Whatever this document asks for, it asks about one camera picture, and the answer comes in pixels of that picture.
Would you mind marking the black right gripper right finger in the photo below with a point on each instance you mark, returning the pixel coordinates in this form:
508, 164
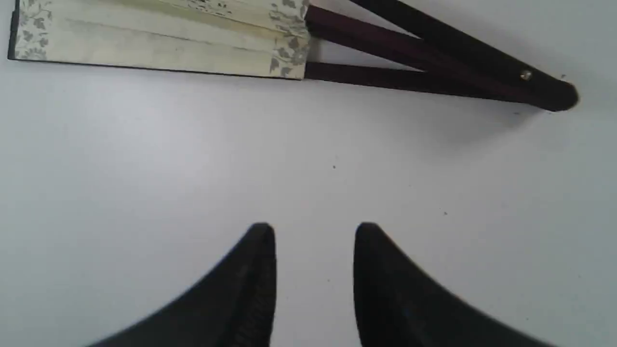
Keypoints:
397, 304

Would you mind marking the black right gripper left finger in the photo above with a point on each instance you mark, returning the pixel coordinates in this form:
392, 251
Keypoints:
232, 306

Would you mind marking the paper folding fan dark ribs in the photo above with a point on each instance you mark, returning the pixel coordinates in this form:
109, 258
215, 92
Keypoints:
280, 39

